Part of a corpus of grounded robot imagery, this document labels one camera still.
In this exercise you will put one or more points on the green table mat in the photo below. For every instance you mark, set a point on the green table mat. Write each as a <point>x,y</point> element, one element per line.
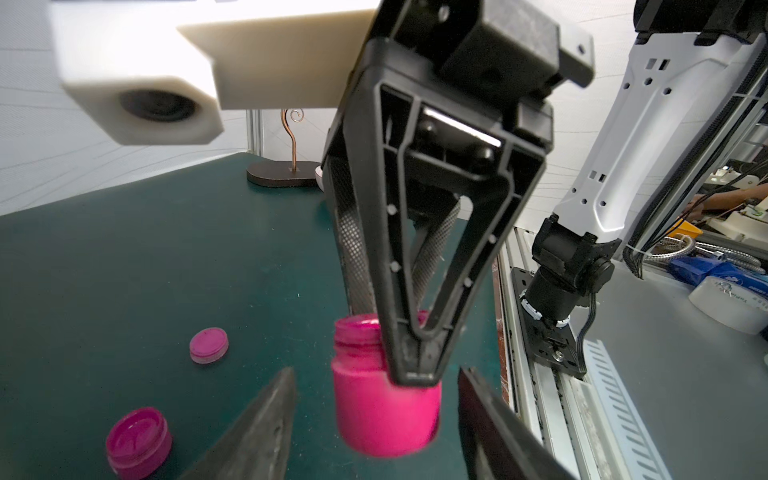
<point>102,293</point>

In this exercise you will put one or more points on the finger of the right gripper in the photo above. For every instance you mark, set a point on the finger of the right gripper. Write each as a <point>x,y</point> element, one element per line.
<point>437,186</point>
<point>349,237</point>

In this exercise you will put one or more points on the magenta paint jar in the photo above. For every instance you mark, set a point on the magenta paint jar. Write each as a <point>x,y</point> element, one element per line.
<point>374,416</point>

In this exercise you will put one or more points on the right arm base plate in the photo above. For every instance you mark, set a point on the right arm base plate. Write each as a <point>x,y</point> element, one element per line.
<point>555,348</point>

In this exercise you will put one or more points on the magenta lid front middle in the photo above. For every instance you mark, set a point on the magenta lid front middle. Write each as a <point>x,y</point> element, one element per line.
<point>138,444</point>

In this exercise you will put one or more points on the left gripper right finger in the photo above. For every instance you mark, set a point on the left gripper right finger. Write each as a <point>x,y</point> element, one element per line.
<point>495,443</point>

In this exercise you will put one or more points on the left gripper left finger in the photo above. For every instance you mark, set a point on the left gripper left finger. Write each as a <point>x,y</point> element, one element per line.
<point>257,445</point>

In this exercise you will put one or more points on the metal hook tree stand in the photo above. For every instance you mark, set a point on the metal hook tree stand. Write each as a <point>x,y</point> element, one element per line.
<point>292,173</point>

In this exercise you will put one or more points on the white slotted cable duct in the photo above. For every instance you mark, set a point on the white slotted cable duct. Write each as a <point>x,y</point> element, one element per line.
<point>630,435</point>

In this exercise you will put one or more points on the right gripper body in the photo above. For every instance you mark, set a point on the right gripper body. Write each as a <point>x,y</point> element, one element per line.
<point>505,56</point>

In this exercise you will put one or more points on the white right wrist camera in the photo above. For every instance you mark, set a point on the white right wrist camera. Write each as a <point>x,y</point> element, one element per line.
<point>163,72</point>

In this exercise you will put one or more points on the magenta jar lid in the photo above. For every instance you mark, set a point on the magenta jar lid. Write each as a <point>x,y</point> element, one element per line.
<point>208,346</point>

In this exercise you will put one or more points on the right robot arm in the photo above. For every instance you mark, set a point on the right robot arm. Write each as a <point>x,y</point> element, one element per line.
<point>681,49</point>

